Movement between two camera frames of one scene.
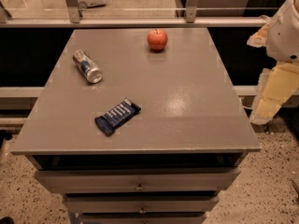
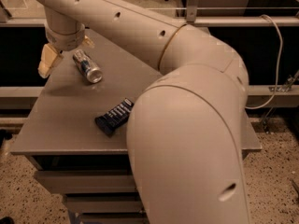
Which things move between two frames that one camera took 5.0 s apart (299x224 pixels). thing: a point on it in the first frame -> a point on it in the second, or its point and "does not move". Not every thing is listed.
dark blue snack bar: [117, 117] does not move
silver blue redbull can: [86, 66] does not move
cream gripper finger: [260, 39] -> [88, 42]
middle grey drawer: [140, 204] does not move
